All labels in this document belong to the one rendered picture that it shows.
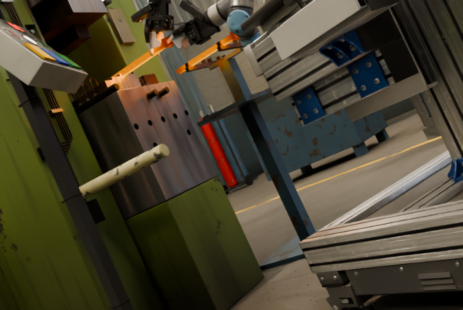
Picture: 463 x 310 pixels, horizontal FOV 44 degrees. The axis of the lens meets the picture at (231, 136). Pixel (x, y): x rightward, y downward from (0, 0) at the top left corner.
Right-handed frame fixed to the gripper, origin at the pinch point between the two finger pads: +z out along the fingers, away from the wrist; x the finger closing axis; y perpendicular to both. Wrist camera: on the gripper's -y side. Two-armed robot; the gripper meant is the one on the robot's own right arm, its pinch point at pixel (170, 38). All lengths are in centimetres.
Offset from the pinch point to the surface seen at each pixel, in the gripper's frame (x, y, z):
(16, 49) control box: -70, -1, 3
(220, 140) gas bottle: 642, 11, 394
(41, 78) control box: -65, 8, 4
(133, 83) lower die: 3.4, 5.6, 27.1
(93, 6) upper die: 0.6, -28.8, 26.8
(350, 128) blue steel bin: 365, 72, 81
